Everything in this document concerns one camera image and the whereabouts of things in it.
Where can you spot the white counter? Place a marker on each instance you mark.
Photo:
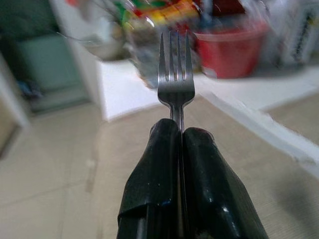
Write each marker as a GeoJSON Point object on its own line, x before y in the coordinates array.
{"type": "Point", "coordinates": [199, 89]}

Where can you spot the silver metal bowl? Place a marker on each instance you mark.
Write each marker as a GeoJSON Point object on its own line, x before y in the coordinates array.
{"type": "Point", "coordinates": [104, 48]}

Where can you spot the pale green door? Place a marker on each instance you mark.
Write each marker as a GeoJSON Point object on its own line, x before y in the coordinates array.
{"type": "Point", "coordinates": [47, 67]}

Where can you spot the silver metal fork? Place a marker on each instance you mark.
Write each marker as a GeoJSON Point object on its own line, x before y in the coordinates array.
{"type": "Point", "coordinates": [176, 82]}

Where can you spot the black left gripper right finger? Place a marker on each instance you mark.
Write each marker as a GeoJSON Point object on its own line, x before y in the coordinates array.
{"type": "Point", "coordinates": [214, 189]}

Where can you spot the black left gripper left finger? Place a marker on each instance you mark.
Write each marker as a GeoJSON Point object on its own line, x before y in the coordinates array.
{"type": "Point", "coordinates": [154, 174]}

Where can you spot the red plastic bucket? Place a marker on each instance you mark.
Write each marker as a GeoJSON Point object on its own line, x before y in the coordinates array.
{"type": "Point", "coordinates": [229, 51]}

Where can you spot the colourful snack packet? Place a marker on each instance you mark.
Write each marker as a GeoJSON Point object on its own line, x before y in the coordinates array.
{"type": "Point", "coordinates": [169, 12]}

